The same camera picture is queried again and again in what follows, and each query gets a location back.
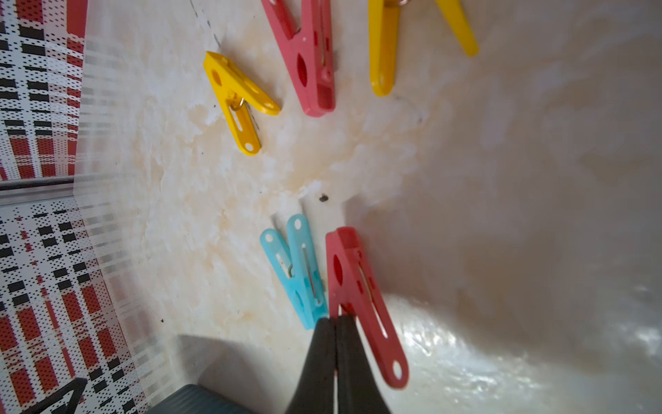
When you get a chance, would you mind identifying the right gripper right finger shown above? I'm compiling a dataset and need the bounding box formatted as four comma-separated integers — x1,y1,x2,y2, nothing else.
335,315,391,414

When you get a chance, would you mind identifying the yellow clothespin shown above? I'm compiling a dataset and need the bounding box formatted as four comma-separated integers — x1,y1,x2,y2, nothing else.
203,52,281,156
367,0,479,97

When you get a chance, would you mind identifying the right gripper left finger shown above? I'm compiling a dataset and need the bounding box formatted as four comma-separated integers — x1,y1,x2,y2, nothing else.
286,318,336,414

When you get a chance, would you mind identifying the red clothespin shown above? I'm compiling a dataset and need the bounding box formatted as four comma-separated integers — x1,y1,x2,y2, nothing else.
262,0,335,117
325,227,410,389

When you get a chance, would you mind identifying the teal plastic storage tray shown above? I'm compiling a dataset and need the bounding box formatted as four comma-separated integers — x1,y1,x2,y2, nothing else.
146,384,253,414

